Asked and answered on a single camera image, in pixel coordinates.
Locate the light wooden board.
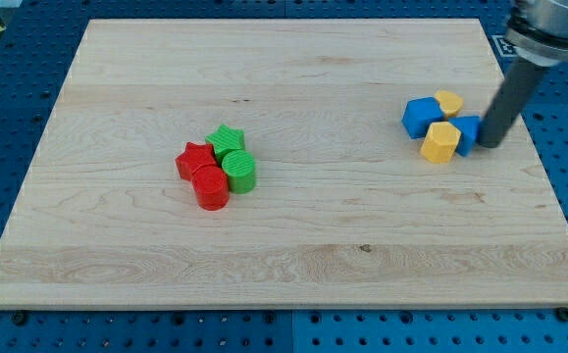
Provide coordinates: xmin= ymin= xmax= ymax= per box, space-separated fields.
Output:
xmin=0 ymin=19 xmax=568 ymax=311

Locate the green star block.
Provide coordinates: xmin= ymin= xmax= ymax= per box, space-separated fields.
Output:
xmin=205 ymin=125 xmax=245 ymax=165

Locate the blue cube block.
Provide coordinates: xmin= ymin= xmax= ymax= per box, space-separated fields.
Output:
xmin=401 ymin=97 xmax=444 ymax=139

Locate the white fiducial marker tag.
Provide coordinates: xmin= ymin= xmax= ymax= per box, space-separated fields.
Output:
xmin=491 ymin=35 xmax=517 ymax=58

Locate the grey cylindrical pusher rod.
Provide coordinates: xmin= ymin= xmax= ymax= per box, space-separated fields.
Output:
xmin=478 ymin=57 xmax=549 ymax=148

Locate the yellow heart block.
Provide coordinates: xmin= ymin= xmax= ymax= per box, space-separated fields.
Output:
xmin=433 ymin=90 xmax=464 ymax=120

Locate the yellow hexagon block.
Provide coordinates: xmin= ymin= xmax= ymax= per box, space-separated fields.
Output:
xmin=420 ymin=122 xmax=461 ymax=164

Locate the green cylinder block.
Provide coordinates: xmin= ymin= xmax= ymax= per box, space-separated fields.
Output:
xmin=222 ymin=150 xmax=256 ymax=194

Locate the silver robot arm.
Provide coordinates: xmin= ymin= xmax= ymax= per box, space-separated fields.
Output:
xmin=505 ymin=0 xmax=568 ymax=70

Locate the blue triangle block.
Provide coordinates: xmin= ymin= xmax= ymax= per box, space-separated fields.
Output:
xmin=448 ymin=116 xmax=481 ymax=157

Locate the red star block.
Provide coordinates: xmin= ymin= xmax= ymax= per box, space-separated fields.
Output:
xmin=175 ymin=142 xmax=217 ymax=181

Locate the red cylinder block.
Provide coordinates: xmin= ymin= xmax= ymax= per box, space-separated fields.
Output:
xmin=192 ymin=166 xmax=230 ymax=211

